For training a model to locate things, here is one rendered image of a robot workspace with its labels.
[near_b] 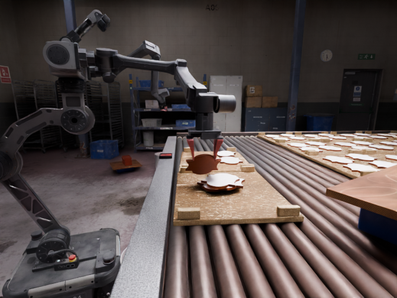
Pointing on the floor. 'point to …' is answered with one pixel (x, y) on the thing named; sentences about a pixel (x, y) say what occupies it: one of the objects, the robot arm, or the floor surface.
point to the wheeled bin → (319, 122)
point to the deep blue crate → (104, 149)
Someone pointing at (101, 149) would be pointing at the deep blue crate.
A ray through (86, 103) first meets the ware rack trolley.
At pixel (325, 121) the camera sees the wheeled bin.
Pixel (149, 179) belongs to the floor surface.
